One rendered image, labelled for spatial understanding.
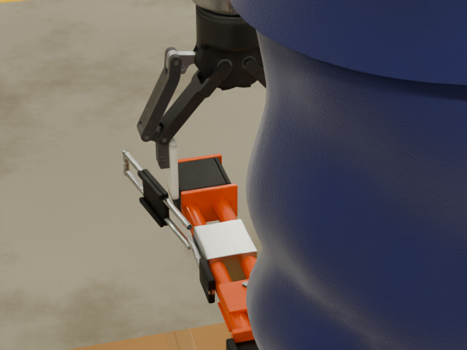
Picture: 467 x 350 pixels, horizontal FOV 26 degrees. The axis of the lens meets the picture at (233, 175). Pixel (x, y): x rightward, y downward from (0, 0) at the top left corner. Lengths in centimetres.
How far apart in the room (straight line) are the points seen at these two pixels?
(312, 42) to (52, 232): 266
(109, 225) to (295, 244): 257
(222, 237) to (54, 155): 231
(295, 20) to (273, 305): 21
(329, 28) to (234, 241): 74
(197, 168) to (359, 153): 81
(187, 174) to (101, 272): 165
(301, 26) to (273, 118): 9
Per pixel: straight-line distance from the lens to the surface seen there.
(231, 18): 97
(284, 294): 62
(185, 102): 103
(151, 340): 190
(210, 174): 131
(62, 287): 291
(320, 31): 49
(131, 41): 426
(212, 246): 120
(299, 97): 54
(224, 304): 113
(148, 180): 131
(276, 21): 51
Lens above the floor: 182
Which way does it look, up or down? 33 degrees down
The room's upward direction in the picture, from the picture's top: straight up
